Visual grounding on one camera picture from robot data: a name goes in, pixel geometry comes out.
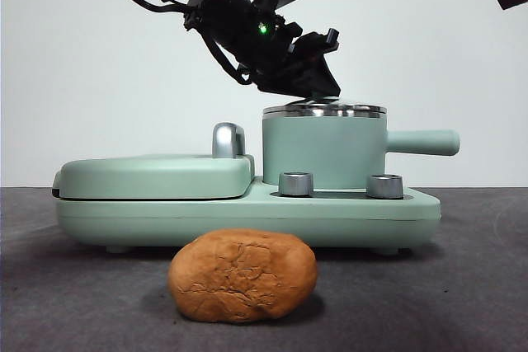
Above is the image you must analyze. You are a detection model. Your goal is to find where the mint green handled steamer pot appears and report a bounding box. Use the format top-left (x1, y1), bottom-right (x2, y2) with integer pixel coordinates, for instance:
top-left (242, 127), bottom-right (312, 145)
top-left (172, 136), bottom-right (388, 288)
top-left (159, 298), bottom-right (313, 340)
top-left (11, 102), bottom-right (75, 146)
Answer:
top-left (261, 111), bottom-right (461, 189)

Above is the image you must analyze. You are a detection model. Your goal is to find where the mint green breakfast machine base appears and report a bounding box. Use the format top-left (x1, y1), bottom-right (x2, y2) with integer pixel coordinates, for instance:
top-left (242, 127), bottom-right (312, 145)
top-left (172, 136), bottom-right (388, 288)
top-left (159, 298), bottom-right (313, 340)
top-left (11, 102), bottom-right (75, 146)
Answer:
top-left (54, 176), bottom-right (442, 255)

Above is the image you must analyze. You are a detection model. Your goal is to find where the chrome griddle cover handle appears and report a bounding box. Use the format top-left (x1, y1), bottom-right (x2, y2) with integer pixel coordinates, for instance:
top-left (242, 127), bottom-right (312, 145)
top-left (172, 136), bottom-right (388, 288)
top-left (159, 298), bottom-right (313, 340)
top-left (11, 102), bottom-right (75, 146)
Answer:
top-left (211, 122), bottom-right (248, 160)

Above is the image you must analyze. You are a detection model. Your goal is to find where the glass lid with green knob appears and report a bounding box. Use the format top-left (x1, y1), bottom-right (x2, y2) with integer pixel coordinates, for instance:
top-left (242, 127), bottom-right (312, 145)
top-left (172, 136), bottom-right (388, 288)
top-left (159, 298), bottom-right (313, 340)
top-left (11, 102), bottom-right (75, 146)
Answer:
top-left (262, 95), bottom-right (388, 116)

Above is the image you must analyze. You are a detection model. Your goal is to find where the mint green griddle cover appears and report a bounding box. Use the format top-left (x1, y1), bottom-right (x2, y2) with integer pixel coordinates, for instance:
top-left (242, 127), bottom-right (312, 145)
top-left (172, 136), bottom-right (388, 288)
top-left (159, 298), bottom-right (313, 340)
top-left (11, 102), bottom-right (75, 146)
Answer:
top-left (52, 153), bottom-right (257, 201)

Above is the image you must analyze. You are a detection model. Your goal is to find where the brown potato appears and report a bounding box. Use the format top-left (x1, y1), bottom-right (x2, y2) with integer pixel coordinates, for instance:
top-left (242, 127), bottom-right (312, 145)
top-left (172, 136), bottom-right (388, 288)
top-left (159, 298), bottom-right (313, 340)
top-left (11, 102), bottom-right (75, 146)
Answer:
top-left (167, 228), bottom-right (318, 324)

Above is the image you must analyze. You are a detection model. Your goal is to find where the silver control knob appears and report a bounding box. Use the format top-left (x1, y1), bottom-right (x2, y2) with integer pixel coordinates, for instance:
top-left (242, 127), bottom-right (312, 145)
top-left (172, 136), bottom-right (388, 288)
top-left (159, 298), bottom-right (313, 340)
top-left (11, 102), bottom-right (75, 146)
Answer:
top-left (278, 171), bottom-right (314, 197)
top-left (365, 173), bottom-right (404, 199)

